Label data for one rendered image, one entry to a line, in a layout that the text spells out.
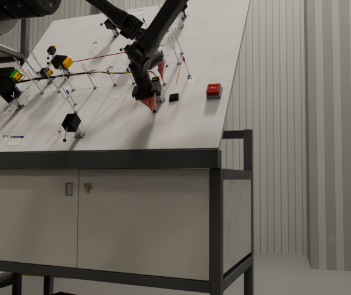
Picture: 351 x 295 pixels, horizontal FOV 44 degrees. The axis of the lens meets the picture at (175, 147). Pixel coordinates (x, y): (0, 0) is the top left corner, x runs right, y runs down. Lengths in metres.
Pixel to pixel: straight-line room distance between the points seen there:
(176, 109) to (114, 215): 0.48
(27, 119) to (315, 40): 2.76
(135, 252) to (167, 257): 0.13
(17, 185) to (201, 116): 0.85
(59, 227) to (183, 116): 0.68
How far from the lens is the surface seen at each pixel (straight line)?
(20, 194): 1.96
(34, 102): 2.15
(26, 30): 2.62
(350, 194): 3.93
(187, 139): 1.58
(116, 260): 1.72
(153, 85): 1.60
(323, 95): 3.97
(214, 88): 1.69
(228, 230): 1.67
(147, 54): 1.47
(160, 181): 1.61
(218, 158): 1.52
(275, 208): 4.57
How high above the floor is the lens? 0.77
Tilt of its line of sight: 4 degrees up
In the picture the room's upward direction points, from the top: straight up
